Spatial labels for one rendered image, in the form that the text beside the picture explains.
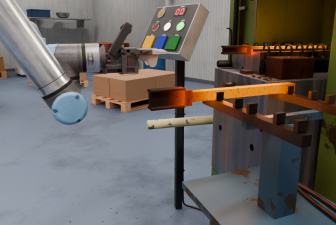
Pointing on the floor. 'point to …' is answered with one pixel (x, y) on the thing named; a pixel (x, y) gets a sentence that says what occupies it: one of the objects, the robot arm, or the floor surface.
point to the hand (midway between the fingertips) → (161, 50)
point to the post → (178, 140)
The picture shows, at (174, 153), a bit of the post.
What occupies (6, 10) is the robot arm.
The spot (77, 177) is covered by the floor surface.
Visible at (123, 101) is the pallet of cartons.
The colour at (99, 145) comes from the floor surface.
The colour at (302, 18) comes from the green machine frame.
